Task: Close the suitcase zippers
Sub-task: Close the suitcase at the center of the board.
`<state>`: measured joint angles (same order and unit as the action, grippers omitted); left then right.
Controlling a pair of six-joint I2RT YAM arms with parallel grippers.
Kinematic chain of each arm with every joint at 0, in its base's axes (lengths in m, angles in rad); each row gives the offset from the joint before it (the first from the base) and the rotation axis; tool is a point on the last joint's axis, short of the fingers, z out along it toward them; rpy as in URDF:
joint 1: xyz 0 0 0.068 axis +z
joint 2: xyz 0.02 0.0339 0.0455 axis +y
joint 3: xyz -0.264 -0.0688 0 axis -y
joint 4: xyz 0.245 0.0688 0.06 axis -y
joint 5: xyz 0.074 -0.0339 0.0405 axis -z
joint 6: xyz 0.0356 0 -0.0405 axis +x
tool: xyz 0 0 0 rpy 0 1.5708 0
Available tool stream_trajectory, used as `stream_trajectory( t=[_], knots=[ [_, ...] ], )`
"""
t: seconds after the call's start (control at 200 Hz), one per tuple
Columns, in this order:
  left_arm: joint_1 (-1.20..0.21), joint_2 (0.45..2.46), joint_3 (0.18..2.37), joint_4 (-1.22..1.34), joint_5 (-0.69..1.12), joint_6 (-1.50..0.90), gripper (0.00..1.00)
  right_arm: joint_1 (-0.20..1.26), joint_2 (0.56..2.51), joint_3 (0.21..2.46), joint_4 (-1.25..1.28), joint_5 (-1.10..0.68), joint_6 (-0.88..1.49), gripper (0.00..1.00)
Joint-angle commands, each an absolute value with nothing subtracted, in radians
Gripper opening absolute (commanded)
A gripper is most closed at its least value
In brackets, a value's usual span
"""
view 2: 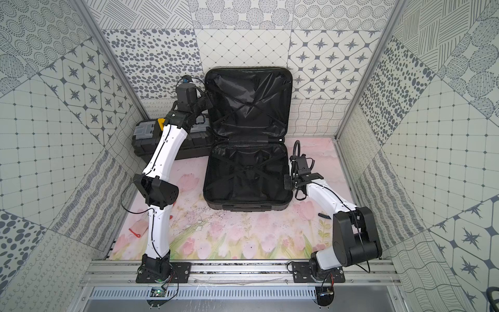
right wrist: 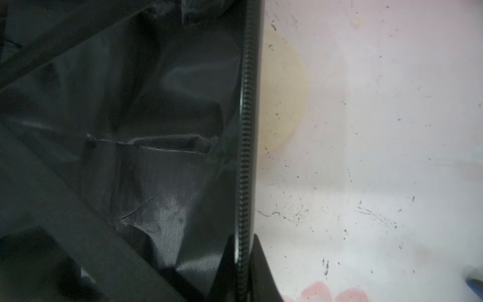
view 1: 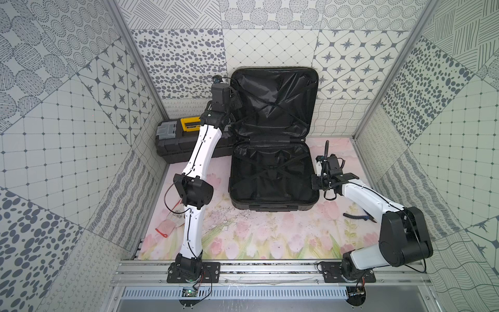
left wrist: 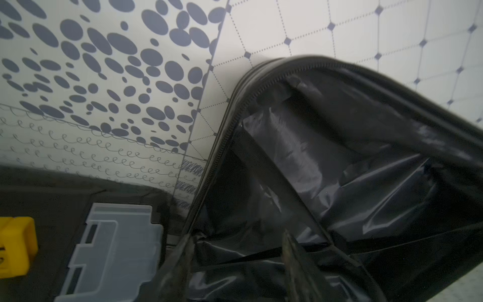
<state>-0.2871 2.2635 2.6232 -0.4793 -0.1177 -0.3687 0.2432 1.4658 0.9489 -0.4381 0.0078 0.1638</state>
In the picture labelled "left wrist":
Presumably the black hard-shell suitcase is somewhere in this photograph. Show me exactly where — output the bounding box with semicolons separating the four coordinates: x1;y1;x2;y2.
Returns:
181;56;482;301

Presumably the black toolbox with yellow handle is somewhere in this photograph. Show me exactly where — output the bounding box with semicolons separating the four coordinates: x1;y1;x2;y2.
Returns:
1;166;171;301

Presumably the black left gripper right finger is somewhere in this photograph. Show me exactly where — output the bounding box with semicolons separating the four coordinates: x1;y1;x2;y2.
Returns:
282;231;332;301

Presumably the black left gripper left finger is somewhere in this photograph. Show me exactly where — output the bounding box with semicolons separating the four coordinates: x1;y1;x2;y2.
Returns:
139;234;194;301

